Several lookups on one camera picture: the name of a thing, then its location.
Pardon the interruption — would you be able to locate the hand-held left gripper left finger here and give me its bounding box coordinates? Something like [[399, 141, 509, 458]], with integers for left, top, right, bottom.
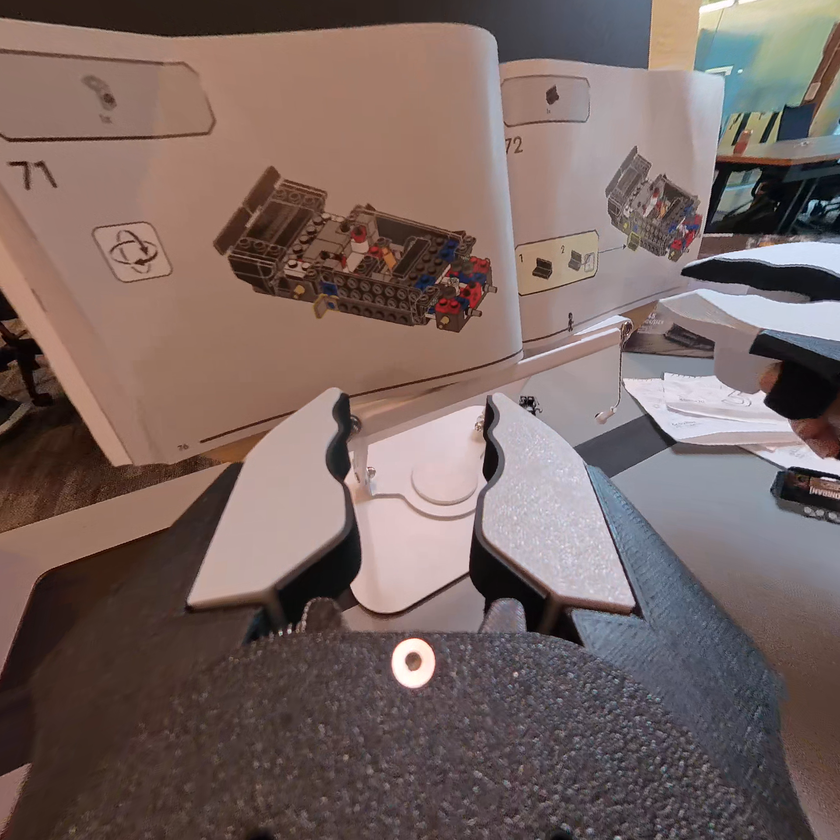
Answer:
[[187, 387, 362, 621]]

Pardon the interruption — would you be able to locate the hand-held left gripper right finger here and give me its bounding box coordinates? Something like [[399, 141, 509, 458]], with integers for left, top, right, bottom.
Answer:
[[471, 392, 637, 631]]

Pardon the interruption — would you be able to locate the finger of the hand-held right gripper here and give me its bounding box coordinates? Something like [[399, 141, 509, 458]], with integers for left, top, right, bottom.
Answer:
[[681, 241, 840, 303], [656, 289, 840, 352]]

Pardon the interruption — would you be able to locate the lego instruction booklet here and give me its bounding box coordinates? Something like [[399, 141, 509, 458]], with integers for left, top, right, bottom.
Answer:
[[0, 18, 726, 467]]

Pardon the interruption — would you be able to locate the lego set box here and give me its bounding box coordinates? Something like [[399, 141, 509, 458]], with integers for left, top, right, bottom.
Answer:
[[623, 302, 716, 358]]

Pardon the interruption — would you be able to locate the black stickered lego panel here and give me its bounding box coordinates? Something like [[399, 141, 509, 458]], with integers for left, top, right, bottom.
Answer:
[[771, 467, 840, 524]]

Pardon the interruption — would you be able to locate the person's right hand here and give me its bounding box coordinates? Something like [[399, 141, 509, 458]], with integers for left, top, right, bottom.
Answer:
[[758, 362, 840, 460]]

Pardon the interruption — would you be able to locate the white numbered paper bag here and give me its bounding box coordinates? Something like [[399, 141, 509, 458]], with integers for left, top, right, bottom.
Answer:
[[623, 373, 808, 447]]

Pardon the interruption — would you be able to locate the long background table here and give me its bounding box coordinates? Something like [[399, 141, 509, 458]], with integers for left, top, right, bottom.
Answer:
[[715, 134, 840, 234]]

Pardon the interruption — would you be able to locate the white book stand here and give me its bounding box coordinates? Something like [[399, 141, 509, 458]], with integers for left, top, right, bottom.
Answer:
[[348, 315, 641, 616]]

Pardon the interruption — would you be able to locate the black backdrop board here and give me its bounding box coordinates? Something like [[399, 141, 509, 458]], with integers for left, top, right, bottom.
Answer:
[[0, 0, 654, 70]]

